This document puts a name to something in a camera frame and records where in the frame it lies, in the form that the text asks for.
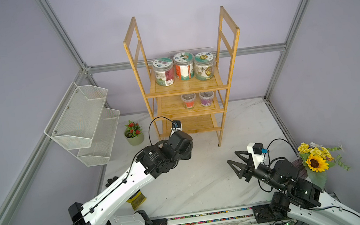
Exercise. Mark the small clear seed cup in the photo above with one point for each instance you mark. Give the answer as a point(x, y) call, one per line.
point(206, 98)
point(188, 100)

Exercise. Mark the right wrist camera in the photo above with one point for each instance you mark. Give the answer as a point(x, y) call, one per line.
point(258, 153)

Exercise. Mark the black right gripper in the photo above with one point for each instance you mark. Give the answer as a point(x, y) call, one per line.
point(249, 168)

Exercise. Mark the white mesh wall basket rack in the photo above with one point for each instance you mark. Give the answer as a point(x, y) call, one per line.
point(84, 126)

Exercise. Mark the bamboo three-tier shelf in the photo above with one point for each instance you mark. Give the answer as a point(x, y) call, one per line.
point(164, 103)

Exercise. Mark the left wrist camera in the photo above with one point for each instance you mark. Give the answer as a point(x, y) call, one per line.
point(176, 125)

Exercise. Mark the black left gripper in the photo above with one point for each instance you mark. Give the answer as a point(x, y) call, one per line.
point(187, 155)

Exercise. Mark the seed jar with floral lid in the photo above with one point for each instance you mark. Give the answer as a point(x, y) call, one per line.
point(164, 71)

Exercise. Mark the seed jar with red base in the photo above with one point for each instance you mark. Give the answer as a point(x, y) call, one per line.
point(184, 63)

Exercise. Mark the green-lid sunflower seed jar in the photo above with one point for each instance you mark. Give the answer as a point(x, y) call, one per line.
point(204, 63)

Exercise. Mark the black and yellow glove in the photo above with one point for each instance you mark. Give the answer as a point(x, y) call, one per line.
point(136, 200)

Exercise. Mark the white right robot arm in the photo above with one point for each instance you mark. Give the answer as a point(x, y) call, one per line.
point(294, 197)

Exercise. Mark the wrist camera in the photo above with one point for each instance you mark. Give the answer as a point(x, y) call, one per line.
point(258, 153)
point(176, 125)

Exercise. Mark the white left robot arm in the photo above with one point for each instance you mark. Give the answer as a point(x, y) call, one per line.
point(147, 165)

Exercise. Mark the green pot with red flowers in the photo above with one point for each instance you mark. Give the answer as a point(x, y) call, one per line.
point(133, 133)

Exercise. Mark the sunflower bouquet in vase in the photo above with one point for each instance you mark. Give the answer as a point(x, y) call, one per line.
point(318, 159)

